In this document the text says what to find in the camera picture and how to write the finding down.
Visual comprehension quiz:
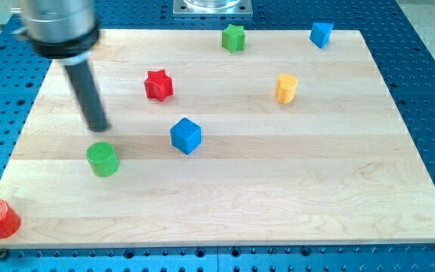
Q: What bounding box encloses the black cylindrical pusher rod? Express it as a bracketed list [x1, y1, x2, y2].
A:
[64, 60, 110, 132]

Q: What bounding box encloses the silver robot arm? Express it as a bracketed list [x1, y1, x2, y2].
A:
[15, 0, 110, 132]

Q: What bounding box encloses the wooden board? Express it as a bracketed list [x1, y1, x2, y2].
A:
[0, 29, 435, 248]

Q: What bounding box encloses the red star block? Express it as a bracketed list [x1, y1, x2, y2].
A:
[144, 70, 174, 102]

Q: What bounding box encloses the green cylinder block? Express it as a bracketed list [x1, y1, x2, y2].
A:
[85, 141, 119, 177]

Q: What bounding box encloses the blue cube block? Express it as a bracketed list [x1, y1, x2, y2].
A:
[170, 118, 202, 155]

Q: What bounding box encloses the green star block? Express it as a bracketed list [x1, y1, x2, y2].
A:
[221, 24, 245, 53]

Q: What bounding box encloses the blue triangular block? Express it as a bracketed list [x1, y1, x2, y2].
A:
[310, 23, 334, 48]

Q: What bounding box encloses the blue perforated table plate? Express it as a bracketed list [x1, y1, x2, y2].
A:
[0, 0, 435, 271]

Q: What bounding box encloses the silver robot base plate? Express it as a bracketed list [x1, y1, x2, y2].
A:
[173, 0, 253, 16]

